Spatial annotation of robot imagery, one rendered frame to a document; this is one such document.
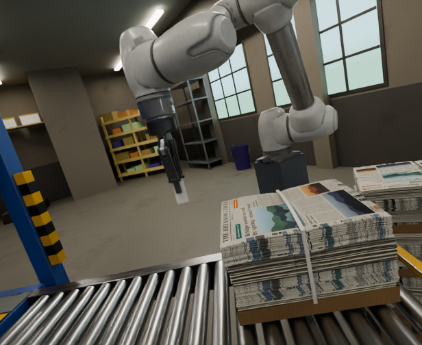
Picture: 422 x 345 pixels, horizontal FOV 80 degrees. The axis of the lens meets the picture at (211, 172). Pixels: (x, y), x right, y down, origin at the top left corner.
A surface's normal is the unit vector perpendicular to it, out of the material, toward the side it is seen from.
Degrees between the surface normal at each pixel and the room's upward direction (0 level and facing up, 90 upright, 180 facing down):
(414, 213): 91
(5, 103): 90
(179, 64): 124
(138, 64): 88
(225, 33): 93
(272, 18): 129
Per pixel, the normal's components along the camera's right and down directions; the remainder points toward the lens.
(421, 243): -0.37, 0.29
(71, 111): 0.53, 0.06
